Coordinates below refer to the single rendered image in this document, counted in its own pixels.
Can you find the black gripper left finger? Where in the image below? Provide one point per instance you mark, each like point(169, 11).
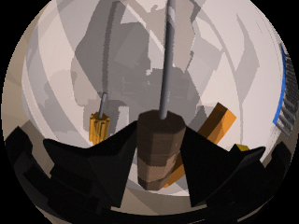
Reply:
point(107, 164)

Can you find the blue flat strip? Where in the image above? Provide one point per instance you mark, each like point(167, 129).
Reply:
point(275, 119)

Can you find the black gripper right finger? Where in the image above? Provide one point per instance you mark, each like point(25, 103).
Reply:
point(208, 167)

